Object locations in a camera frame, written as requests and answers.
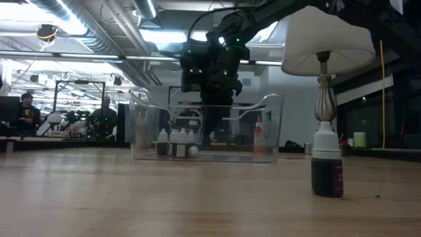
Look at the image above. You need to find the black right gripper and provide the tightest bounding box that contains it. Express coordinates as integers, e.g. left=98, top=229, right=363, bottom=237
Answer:
left=201, top=39, right=250, bottom=145

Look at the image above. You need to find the large red-capped coloring bottle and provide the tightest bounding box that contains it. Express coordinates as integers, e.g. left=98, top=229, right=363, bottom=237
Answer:
left=253, top=115, right=264, bottom=155

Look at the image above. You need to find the small green-label dropper bottle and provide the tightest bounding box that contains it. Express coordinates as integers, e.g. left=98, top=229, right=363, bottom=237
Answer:
left=156, top=128, right=169, bottom=157

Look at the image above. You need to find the small purple-label dropper bottle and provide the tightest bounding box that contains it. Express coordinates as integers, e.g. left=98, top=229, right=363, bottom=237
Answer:
left=310, top=121, right=345, bottom=198

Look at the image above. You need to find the person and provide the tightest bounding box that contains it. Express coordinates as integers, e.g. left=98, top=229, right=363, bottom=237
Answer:
left=176, top=100, right=202, bottom=132
left=87, top=95, right=118, bottom=139
left=16, top=93, right=42, bottom=136

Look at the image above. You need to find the clear plastic bin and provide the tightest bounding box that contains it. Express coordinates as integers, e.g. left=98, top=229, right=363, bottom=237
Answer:
left=128, top=88, right=285, bottom=164

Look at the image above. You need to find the silver table lamp white shade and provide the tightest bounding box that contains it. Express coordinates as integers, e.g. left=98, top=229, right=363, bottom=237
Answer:
left=281, top=5, right=376, bottom=156

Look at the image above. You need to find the pale green cylinder container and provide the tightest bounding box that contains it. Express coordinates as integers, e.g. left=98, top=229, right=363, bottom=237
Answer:
left=353, top=131, right=367, bottom=149

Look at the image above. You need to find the black monitor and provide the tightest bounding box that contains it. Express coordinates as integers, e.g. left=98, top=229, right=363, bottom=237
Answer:
left=0, top=95, right=20, bottom=124

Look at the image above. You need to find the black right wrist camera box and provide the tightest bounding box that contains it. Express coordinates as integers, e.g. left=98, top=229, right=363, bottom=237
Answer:
left=180, top=64, right=205, bottom=93

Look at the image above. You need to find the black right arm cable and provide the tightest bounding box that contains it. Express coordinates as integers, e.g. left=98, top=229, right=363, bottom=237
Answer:
left=187, top=6, right=244, bottom=43

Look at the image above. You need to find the short silver ventilation duct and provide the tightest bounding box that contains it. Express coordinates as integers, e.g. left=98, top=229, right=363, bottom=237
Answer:
left=133, top=0, right=159, bottom=20

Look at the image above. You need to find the yellow extension cord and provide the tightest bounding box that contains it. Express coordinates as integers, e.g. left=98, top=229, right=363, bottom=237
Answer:
left=380, top=39, right=386, bottom=149

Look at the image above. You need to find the black aluminium table frame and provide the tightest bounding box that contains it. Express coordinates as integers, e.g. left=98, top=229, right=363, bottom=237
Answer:
left=0, top=140, right=421, bottom=163

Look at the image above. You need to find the black ceiling cord reel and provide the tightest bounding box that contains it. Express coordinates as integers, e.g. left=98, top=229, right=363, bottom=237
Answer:
left=36, top=23, right=60, bottom=43

